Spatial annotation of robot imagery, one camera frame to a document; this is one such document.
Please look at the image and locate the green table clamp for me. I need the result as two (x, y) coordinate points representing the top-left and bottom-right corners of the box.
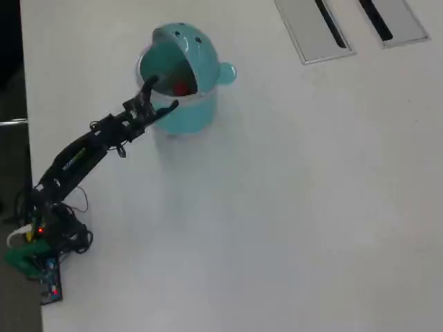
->
(3, 239), (51, 279)

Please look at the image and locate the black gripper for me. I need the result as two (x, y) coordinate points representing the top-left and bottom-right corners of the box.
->
(120, 76), (180, 138)

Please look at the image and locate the silver table cable grommet plate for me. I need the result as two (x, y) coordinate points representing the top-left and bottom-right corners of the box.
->
(274, 0), (357, 66)
(352, 0), (432, 49)

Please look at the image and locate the dark electronics circuit board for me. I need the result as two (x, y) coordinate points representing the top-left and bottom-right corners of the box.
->
(38, 255), (64, 306)

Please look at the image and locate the white cable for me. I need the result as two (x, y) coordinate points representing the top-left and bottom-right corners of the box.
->
(6, 223), (35, 247)

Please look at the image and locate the black cable loop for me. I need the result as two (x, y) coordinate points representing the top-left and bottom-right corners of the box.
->
(73, 185), (89, 213)

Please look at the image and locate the teal whale-shaped bin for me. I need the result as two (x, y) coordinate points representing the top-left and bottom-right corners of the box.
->
(134, 22), (238, 136)

